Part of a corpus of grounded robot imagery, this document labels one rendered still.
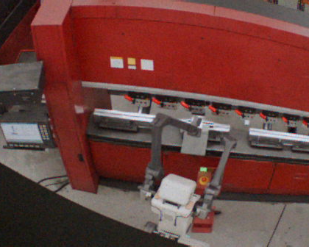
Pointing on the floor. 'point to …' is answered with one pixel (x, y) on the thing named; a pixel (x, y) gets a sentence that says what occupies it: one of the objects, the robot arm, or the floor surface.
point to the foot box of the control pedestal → (200, 226)
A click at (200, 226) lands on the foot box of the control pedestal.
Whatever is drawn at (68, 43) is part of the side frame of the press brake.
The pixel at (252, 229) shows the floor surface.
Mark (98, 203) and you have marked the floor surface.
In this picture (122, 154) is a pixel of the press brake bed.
